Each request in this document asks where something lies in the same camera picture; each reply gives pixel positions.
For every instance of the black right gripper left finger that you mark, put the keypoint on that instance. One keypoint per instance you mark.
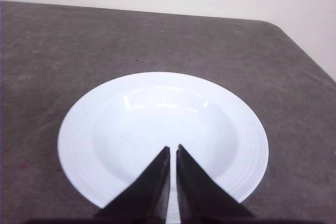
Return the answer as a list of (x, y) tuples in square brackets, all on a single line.
[(146, 199)]

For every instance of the white plate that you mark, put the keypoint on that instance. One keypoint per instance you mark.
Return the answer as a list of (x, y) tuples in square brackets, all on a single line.
[(113, 132)]

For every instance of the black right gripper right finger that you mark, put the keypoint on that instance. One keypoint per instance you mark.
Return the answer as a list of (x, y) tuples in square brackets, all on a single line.
[(200, 199)]

